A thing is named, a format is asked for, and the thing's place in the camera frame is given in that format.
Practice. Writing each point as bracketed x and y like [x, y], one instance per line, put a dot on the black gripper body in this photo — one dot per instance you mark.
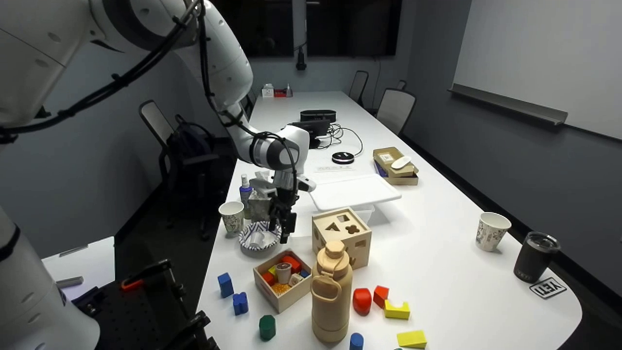
[285, 202]

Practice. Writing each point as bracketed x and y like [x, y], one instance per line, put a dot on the blue flower-shaped block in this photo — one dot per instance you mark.
[240, 303]

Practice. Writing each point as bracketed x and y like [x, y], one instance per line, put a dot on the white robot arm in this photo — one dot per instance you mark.
[226, 64]

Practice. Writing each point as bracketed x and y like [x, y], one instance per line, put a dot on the grey tissue box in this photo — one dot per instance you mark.
[257, 206]

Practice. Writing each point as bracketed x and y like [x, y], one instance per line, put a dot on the open wooden tray box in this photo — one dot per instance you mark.
[285, 301]

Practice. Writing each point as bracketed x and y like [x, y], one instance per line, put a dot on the flat cardboard box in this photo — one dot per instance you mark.
[392, 175]

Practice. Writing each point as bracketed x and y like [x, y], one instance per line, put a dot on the large red block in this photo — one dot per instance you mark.
[292, 261]

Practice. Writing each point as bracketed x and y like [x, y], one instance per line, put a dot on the small yellow block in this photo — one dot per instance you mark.
[273, 266]

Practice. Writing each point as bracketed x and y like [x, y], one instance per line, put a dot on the small dark blue block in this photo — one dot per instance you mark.
[306, 272]

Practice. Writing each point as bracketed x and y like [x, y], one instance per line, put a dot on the small red cube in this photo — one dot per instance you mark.
[267, 278]

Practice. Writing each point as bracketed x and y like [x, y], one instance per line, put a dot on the plain wooden stamp block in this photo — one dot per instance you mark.
[296, 278]

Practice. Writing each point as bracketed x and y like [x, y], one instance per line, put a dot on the printed paper cup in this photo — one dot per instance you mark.
[493, 231]
[232, 218]

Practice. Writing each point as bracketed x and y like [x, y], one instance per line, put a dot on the wooden shape sorter cube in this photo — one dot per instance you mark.
[343, 243]

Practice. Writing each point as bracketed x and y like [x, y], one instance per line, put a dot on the orange dotted disc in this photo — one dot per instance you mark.
[281, 288]

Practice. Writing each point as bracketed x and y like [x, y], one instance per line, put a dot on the black round puck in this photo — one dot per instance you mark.
[343, 156]

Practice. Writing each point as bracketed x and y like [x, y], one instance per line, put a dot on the blue wooden cube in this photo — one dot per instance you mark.
[224, 284]

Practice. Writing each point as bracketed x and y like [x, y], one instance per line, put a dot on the beige water bottle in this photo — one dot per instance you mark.
[331, 298]

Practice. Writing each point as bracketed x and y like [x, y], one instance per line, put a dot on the green octagonal block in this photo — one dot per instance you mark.
[267, 327]

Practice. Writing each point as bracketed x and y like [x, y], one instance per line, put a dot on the red rounded block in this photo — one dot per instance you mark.
[362, 301]

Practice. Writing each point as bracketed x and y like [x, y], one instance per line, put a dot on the small red container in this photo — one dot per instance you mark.
[281, 91]

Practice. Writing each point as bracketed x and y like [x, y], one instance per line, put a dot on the small white bottle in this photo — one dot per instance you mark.
[267, 91]

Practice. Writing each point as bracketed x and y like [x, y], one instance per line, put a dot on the red angular block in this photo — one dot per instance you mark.
[382, 296]

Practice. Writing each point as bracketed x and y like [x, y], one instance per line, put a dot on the blue cylinder block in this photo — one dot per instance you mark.
[357, 340]

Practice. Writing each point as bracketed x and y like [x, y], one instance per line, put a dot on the yellow notched block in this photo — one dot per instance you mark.
[397, 311]

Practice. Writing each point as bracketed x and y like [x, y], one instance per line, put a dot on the grey conference chair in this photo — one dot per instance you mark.
[359, 86]
[397, 109]

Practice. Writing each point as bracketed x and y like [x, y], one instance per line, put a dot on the flat yellow block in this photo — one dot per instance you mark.
[413, 338]

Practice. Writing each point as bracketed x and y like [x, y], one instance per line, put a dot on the black tumbler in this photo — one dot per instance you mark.
[535, 257]

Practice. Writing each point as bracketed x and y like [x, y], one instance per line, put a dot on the black white tag sticker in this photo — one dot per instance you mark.
[549, 286]

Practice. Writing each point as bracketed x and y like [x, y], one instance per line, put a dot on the black frame chair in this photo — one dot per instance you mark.
[156, 123]

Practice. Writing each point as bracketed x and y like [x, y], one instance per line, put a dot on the black wall monitor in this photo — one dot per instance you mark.
[353, 25]
[273, 25]

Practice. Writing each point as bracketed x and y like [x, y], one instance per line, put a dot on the wall whiteboard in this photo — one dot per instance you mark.
[545, 58]

